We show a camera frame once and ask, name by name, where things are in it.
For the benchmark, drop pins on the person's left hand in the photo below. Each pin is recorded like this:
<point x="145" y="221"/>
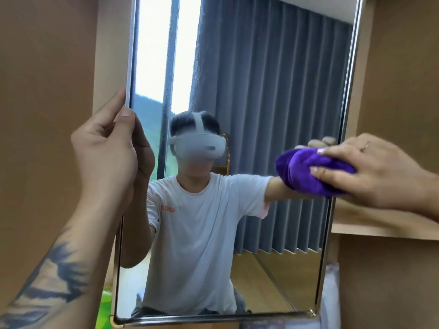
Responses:
<point x="103" y="167"/>

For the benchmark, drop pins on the person's right hand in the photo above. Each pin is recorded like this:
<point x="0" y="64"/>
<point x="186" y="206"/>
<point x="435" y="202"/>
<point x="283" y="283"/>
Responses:
<point x="380" y="174"/>

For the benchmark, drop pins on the purple cleaning cloth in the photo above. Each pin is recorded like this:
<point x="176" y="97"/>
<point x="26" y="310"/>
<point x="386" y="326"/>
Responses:
<point x="301" y="171"/>

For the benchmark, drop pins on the pull-out wardrobe mirror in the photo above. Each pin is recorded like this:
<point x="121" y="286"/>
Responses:
<point x="274" y="82"/>

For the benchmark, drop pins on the person's left forearm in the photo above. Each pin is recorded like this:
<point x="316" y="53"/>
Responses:
<point x="58" y="270"/>

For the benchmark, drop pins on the light wooden wardrobe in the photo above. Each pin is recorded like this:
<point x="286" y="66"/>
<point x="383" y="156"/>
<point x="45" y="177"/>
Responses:
<point x="44" y="99"/>

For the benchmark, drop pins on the green tissue packet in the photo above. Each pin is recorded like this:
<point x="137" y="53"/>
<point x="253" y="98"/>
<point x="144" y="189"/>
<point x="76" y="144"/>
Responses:
<point x="103" y="311"/>

